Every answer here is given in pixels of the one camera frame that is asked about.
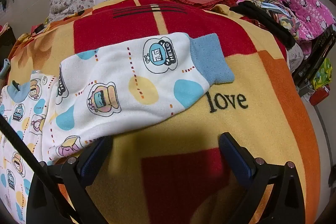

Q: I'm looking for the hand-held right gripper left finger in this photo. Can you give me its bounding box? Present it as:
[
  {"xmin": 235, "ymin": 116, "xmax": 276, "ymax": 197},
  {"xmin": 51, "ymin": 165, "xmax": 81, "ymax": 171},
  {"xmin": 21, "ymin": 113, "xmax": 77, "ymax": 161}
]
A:
[{"xmin": 26, "ymin": 136, "xmax": 114, "ymax": 224}]

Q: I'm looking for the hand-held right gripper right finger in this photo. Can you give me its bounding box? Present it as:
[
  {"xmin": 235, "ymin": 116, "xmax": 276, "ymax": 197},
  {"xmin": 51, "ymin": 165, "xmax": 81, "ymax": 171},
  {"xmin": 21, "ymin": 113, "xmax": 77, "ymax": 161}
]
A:
[{"xmin": 219, "ymin": 132, "xmax": 307, "ymax": 224}]

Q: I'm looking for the white cartoon print baby top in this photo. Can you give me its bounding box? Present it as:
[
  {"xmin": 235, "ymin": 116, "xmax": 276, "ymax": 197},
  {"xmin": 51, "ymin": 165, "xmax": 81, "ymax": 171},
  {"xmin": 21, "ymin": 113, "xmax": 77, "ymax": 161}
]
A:
[{"xmin": 0, "ymin": 32, "xmax": 235, "ymax": 217}]

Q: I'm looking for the pile of colourful clothes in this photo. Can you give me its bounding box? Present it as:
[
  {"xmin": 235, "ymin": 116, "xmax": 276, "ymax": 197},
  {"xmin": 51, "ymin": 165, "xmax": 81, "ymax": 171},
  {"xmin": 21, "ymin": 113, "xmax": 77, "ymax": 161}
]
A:
[{"xmin": 238, "ymin": 0, "xmax": 301, "ymax": 41}]

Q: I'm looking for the red yellow orange printed blanket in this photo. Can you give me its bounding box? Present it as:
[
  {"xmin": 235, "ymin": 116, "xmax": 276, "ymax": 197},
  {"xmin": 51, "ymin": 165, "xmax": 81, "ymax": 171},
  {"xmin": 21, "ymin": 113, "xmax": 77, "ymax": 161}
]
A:
[{"xmin": 5, "ymin": 0, "xmax": 322, "ymax": 224}]

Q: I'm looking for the red box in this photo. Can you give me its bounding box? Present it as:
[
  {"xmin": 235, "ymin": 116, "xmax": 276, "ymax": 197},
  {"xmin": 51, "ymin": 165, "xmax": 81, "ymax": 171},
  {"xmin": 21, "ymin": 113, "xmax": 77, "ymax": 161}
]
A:
[{"xmin": 309, "ymin": 86, "xmax": 330, "ymax": 106}]

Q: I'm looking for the grey cloth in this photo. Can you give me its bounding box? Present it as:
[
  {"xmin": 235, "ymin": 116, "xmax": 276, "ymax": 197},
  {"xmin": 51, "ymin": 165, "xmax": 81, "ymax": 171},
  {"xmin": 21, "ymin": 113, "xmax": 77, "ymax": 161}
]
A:
[{"xmin": 286, "ymin": 43, "xmax": 311, "ymax": 73}]

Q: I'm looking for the green bag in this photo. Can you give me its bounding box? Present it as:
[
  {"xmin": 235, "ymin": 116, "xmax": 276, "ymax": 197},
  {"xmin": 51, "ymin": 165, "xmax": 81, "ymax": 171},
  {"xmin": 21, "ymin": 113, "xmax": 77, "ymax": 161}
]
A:
[{"xmin": 311, "ymin": 57, "xmax": 333, "ymax": 89}]

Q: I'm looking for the dark rack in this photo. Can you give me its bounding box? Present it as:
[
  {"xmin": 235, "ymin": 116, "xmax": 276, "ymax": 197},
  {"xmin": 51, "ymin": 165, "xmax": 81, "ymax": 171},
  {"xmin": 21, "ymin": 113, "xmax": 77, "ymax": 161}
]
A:
[{"xmin": 293, "ymin": 26, "xmax": 336, "ymax": 88}]

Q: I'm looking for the black cloth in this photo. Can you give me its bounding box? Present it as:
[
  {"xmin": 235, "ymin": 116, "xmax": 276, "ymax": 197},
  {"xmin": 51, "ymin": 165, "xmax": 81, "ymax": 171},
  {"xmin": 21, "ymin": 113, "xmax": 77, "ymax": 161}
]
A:
[{"xmin": 228, "ymin": 1, "xmax": 297, "ymax": 48}]

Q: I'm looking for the red cloth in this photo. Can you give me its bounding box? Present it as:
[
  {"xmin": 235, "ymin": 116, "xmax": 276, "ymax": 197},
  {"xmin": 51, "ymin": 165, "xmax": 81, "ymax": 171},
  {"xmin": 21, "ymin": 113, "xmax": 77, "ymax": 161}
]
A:
[{"xmin": 31, "ymin": 24, "xmax": 46, "ymax": 36}]

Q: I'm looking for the dark wooden cabinet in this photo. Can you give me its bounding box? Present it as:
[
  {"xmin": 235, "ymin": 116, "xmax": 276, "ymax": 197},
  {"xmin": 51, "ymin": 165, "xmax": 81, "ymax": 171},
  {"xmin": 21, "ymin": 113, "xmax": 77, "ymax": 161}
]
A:
[{"xmin": 0, "ymin": 26, "xmax": 17, "ymax": 57}]

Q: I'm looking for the black cable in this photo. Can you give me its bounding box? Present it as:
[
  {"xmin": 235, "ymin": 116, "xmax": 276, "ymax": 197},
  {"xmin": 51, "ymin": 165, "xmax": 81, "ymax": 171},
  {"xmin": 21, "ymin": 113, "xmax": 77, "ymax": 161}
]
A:
[{"xmin": 0, "ymin": 116, "xmax": 101, "ymax": 224}]

